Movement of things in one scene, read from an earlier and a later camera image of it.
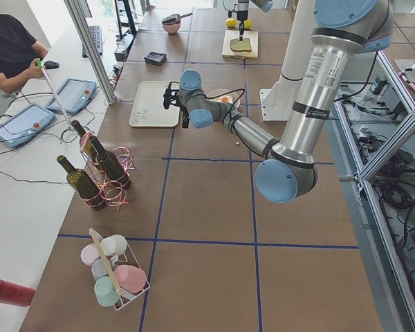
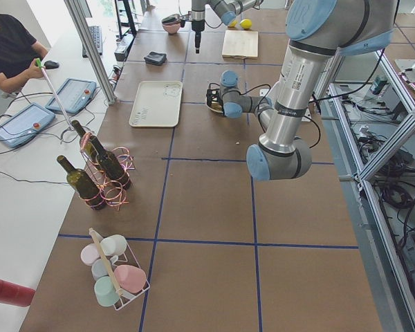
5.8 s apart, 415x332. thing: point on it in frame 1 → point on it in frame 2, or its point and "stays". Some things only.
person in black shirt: x=11 y=53 stays
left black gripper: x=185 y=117 → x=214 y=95
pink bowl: x=171 y=28 stays
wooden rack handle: x=117 y=290 stays
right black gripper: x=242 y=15 → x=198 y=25
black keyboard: x=95 y=32 stays
